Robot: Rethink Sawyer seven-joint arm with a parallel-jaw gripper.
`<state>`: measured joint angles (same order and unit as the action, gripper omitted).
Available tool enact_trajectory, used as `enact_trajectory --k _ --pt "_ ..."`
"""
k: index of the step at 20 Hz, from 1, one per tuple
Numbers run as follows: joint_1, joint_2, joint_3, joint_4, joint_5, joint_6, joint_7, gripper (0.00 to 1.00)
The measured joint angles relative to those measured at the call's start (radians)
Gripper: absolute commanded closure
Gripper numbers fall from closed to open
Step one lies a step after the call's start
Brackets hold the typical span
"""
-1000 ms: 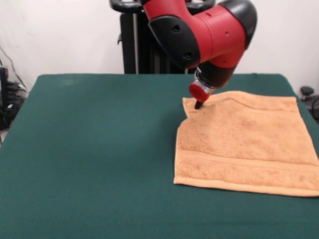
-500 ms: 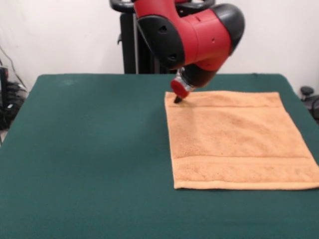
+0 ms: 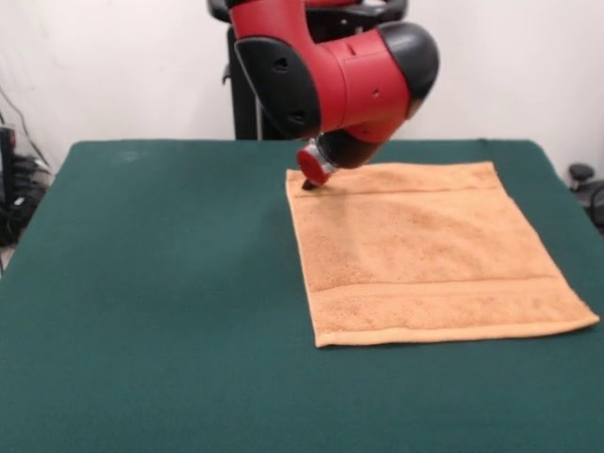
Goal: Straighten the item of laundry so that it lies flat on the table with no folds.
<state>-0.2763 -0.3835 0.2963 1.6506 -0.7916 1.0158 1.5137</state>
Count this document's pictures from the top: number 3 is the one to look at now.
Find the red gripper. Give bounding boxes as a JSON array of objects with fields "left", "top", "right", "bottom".
[{"left": 295, "top": 143, "right": 337, "bottom": 193}]

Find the tan terry towel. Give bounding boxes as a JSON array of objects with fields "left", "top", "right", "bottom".
[{"left": 285, "top": 160, "right": 600, "bottom": 349}]

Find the dark green table cloth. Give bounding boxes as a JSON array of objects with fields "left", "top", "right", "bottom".
[{"left": 0, "top": 139, "right": 604, "bottom": 453}]

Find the black electronics box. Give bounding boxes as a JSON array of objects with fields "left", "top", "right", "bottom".
[{"left": 0, "top": 125, "right": 18, "bottom": 202}]

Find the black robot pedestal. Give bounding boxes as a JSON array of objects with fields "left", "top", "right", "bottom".
[{"left": 206, "top": 0, "right": 407, "bottom": 141}]

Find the black cable bundle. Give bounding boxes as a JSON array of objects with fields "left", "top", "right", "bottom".
[{"left": 0, "top": 154, "right": 54, "bottom": 247}]

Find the grey cable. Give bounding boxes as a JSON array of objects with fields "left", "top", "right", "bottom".
[{"left": 0, "top": 87, "right": 48, "bottom": 166}]

